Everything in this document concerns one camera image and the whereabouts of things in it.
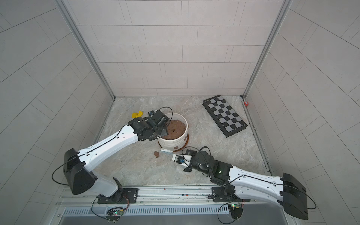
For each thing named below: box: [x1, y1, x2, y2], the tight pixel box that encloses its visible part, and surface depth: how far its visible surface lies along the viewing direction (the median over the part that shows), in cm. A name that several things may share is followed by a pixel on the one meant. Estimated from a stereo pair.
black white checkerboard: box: [202, 94, 248, 138], surface depth 102 cm
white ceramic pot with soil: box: [157, 112, 189, 151], surface depth 82 cm
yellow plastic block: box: [131, 110, 144, 119], surface depth 107 cm
